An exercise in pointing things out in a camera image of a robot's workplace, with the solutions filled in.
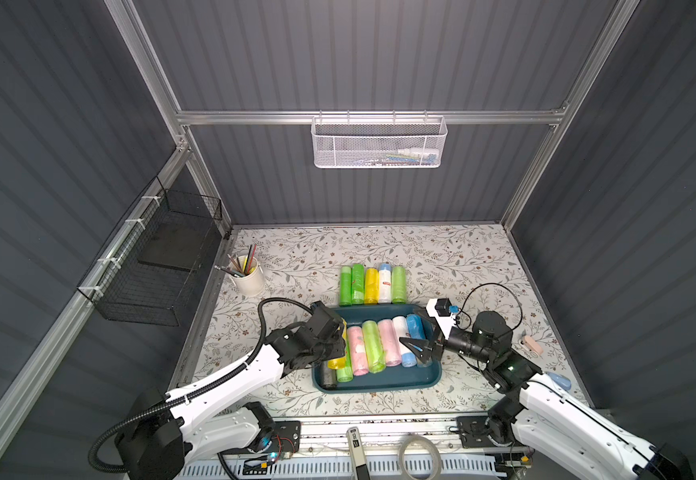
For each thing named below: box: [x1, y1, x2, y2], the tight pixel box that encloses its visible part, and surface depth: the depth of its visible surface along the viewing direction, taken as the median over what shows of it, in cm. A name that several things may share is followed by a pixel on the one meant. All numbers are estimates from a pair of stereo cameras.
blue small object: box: [546, 372, 572, 390], surface depth 84 cm
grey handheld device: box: [346, 426, 370, 480], surface depth 69 cm
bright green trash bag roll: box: [339, 266, 353, 307], surface depth 101 cm
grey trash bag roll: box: [322, 367, 338, 389], surface depth 82 cm
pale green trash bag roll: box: [362, 320, 387, 374], surface depth 86 cm
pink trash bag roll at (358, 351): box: [347, 326, 369, 376], surface depth 86 cm
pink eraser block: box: [524, 336, 544, 356], surface depth 88 cm
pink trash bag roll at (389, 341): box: [377, 319, 402, 367], surface depth 88 cm
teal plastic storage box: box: [312, 304, 442, 394], surface depth 84 cm
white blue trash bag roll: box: [378, 262, 392, 304], surface depth 101 cm
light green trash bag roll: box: [391, 266, 407, 305], surface depth 102 cm
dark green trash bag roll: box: [352, 263, 365, 305], surface depth 101 cm
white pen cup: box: [228, 255, 265, 297], surface depth 98 cm
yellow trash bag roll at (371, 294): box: [364, 267, 379, 305], surface depth 101 cm
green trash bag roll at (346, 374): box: [336, 344, 354, 383], surface depth 82 cm
